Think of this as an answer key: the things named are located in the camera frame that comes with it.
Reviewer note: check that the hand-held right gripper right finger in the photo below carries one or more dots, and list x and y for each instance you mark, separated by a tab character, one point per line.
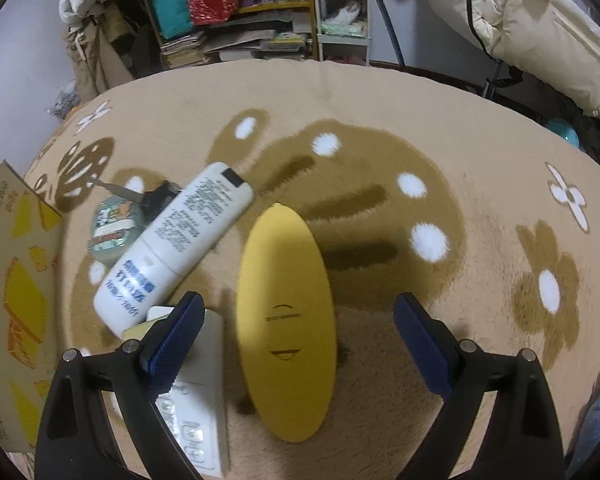
424	345

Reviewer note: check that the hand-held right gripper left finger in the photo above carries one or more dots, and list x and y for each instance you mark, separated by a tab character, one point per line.
172	347

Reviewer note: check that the white power bank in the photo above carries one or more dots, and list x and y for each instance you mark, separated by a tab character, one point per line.
210	360

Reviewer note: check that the white lotion tube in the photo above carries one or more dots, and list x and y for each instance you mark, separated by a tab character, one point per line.
180	230

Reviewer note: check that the yellow oval case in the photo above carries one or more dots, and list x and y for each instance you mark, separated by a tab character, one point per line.
285	260

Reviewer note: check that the cardboard box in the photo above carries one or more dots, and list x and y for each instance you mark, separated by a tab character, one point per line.
10	285

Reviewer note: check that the green round tin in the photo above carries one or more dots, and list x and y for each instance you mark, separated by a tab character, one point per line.
110	230

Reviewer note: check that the blue cloth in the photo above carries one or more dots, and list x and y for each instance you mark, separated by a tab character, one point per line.
597	430

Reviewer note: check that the beige flower-pattern blanket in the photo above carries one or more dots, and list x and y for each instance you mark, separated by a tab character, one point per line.
429	125

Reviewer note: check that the teal round lamp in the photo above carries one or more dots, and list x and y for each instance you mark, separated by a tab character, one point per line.
563	132

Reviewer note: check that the bag of colourful packets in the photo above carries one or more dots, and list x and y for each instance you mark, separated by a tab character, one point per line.
62	100

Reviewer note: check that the office chair base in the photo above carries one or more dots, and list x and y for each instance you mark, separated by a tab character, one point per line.
499	77

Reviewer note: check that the beige trench coat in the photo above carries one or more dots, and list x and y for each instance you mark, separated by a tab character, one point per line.
100	65

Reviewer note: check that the stack of old books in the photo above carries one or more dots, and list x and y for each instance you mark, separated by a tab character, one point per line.
182	52

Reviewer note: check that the pile of magazines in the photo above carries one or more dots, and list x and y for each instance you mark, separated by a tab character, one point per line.
255	40

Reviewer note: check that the dark green pole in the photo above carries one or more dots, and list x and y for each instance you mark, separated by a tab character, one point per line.
389	25

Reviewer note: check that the white rolling cart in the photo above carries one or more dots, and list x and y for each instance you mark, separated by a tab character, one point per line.
342	30

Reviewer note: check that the cream padded jacket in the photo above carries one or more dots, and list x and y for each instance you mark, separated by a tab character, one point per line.
529	25

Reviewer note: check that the teal storage box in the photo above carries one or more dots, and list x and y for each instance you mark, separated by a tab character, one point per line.
170	7

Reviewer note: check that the wooden shelf unit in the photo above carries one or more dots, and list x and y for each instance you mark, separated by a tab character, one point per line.
280	7

